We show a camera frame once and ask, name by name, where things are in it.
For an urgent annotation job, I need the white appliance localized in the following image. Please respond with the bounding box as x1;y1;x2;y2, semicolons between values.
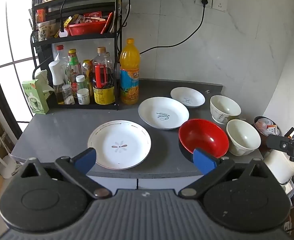
263;150;294;184

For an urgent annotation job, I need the yellow cap oil bottle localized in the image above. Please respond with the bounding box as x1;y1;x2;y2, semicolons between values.
81;59;93;99

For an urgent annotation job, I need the red plastic basket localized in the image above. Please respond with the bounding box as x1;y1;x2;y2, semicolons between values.
66;21;106;36

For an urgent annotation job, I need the black power cable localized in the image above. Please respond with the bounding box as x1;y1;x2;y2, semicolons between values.
139;0;209;55

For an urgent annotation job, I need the round tin with packets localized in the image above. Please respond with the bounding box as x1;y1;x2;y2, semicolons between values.
253;116;280;144

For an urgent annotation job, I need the white bowl grey pattern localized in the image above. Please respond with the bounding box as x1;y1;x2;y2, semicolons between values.
210;95;241;125

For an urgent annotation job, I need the white spray oil bottle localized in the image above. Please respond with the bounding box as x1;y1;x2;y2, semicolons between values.
49;60;65;105

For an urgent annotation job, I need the orange juice bottle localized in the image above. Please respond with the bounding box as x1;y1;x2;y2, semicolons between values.
120;38;140;105

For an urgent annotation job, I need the white wall socket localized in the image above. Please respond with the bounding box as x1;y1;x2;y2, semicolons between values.
195;0;228;12

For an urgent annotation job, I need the green tissue box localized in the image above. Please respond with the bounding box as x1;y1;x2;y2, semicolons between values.
22;79;49;114

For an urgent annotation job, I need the white plate Bakery print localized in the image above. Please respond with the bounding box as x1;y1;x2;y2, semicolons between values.
170;87;206;108

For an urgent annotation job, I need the white bowl plain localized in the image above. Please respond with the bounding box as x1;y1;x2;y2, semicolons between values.
226;119;261;157

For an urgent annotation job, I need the white plate flower motif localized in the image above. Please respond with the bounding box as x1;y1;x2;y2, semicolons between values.
87;120;151;170

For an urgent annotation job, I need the small white lid jar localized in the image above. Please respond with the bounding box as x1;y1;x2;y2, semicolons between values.
62;84;75;105

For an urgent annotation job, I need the green label sauce bottle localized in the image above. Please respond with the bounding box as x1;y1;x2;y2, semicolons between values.
66;49;81;98

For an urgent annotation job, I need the white plate Sweet print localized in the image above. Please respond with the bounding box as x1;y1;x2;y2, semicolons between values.
138;96;189;130

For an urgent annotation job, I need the red cap clear bottle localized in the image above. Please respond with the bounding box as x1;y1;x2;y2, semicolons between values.
55;44;68;84

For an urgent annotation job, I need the black metal shelf rack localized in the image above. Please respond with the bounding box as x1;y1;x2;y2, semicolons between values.
30;0;123;110

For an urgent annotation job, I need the red bowl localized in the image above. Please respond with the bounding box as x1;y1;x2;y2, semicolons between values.
178;119;229;158

